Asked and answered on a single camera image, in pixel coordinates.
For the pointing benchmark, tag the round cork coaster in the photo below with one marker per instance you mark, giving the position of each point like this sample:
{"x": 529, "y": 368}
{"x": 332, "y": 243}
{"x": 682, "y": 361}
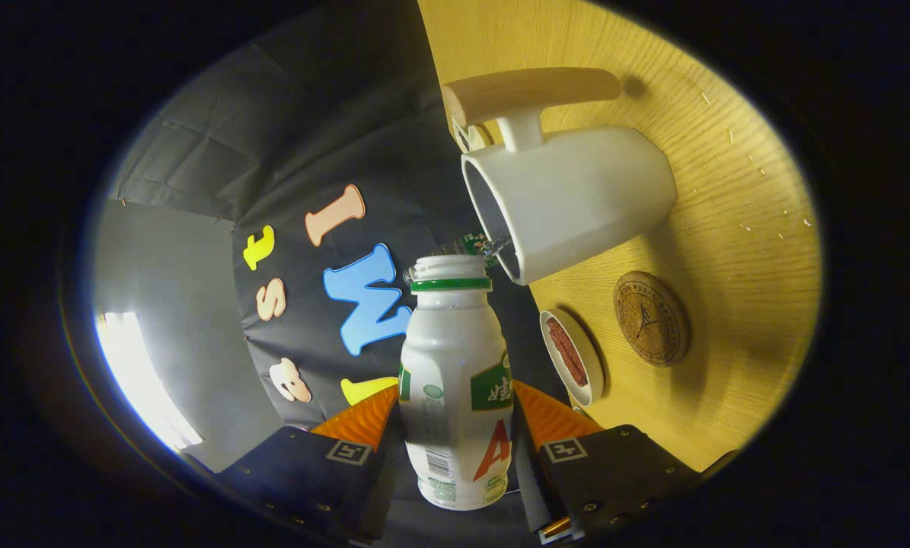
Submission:
{"x": 651, "y": 320}

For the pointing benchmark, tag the wooden table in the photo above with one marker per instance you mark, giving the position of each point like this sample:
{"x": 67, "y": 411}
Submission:
{"x": 729, "y": 190}

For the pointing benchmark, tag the clear plastic water bottle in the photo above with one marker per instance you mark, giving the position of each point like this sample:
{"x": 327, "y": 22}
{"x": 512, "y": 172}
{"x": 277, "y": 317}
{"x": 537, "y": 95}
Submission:
{"x": 474, "y": 243}

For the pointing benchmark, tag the white round plate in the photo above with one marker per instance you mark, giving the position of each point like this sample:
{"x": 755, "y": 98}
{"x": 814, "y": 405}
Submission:
{"x": 592, "y": 365}

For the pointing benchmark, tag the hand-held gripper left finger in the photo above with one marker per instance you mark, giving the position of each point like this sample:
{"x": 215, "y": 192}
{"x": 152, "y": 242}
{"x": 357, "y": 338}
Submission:
{"x": 384, "y": 479}

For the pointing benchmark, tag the red grilled sausages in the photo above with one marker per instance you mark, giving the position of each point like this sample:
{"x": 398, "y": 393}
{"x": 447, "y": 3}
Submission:
{"x": 566, "y": 352}

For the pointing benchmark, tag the black backdrop cloth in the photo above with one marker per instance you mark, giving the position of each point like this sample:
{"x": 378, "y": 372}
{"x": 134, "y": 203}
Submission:
{"x": 310, "y": 114}

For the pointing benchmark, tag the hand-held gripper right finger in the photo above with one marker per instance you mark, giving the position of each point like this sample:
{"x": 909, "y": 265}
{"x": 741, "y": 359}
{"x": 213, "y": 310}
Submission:
{"x": 531, "y": 479}

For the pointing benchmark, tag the white juice bottle green label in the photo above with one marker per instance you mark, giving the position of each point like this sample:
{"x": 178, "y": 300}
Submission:
{"x": 454, "y": 365}

